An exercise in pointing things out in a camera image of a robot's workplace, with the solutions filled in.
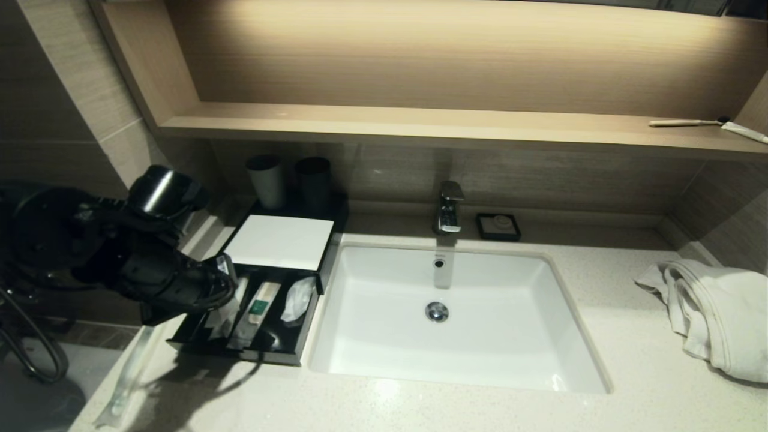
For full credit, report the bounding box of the clear plastic packet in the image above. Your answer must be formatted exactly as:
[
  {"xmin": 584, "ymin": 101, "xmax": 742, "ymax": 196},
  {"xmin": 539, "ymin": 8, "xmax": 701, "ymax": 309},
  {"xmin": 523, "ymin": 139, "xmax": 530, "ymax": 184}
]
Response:
[
  {"xmin": 204, "ymin": 294, "xmax": 241, "ymax": 338},
  {"xmin": 281, "ymin": 276, "xmax": 317, "ymax": 328}
]

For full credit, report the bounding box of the long white toothbrush packet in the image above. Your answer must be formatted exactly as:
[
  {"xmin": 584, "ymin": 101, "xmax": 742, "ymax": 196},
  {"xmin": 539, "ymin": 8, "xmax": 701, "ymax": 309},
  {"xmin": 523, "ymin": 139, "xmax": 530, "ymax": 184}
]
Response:
[{"xmin": 95, "ymin": 324, "xmax": 164, "ymax": 429}]

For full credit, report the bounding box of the black glossy box drawer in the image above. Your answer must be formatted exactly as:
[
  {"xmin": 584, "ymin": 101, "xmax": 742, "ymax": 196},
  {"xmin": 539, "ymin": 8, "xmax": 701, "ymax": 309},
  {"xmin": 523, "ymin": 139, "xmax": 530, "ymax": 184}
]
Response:
[{"xmin": 167, "ymin": 267, "xmax": 325, "ymax": 367}]

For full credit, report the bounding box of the green label sachet in drawer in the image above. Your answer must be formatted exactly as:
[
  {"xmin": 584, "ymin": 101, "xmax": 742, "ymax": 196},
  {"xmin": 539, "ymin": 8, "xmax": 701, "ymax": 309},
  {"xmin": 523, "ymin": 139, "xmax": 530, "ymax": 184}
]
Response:
[{"xmin": 227, "ymin": 281, "xmax": 283, "ymax": 352}]

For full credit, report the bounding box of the grey cup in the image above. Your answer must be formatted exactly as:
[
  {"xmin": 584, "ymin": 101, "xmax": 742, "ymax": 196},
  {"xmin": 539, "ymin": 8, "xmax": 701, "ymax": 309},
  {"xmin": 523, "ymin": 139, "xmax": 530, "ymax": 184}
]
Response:
[{"xmin": 246, "ymin": 155, "xmax": 286, "ymax": 211}]

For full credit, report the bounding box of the black cup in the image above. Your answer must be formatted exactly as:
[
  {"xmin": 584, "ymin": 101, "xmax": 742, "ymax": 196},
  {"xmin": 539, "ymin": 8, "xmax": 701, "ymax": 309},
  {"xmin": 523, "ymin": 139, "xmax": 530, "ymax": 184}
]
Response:
[{"xmin": 294, "ymin": 157, "xmax": 332, "ymax": 212}]

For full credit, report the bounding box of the white bathtub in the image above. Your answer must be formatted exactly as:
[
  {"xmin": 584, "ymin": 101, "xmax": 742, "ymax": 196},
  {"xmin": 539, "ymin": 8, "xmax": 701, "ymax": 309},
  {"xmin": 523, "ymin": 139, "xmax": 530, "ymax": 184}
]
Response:
[{"xmin": 0, "ymin": 345, "xmax": 124, "ymax": 432}]

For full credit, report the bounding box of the chrome sink faucet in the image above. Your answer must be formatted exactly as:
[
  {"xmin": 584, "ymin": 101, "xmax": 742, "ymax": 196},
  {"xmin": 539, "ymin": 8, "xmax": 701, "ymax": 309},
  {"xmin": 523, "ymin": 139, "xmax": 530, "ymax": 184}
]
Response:
[{"xmin": 433, "ymin": 181, "xmax": 465, "ymax": 236}]

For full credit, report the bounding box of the black square soap dish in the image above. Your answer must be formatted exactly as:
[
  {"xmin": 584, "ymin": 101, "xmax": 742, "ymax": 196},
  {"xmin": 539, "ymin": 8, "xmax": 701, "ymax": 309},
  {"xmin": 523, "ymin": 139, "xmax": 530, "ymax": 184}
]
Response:
[{"xmin": 476, "ymin": 212, "xmax": 522, "ymax": 242}]

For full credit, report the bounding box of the white ceramic sink basin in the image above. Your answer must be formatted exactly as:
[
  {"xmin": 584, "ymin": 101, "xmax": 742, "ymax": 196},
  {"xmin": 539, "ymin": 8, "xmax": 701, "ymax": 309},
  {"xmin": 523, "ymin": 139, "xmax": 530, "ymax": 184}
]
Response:
[{"xmin": 308, "ymin": 242, "xmax": 614, "ymax": 395}]

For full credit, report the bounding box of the beige toothbrush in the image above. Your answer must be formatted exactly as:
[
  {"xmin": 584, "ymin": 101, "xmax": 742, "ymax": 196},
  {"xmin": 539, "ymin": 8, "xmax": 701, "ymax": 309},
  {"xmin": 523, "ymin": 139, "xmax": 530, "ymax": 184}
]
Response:
[{"xmin": 648, "ymin": 116, "xmax": 730, "ymax": 128}]

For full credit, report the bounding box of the white towel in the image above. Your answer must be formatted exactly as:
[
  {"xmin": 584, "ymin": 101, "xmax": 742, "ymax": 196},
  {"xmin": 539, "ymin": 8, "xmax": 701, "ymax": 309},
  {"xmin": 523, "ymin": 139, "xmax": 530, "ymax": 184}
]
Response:
[{"xmin": 633, "ymin": 258, "xmax": 768, "ymax": 385}]

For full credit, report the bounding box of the white toothpaste tube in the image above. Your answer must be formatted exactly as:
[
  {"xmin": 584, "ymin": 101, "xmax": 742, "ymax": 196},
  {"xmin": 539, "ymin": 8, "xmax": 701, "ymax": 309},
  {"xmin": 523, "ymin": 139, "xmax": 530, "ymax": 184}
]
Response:
[{"xmin": 719, "ymin": 121, "xmax": 768, "ymax": 146}]

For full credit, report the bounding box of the metal shower hose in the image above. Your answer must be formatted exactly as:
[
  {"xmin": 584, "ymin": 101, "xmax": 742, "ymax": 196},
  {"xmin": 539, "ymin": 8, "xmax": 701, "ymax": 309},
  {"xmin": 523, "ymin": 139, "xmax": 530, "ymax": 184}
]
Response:
[{"xmin": 0, "ymin": 288, "xmax": 70, "ymax": 385}]

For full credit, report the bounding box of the wooden wall shelf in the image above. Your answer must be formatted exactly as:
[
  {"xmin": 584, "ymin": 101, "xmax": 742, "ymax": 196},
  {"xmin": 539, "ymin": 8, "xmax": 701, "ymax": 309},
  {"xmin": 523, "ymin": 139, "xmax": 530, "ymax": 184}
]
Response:
[{"xmin": 157, "ymin": 101, "xmax": 768, "ymax": 161}]

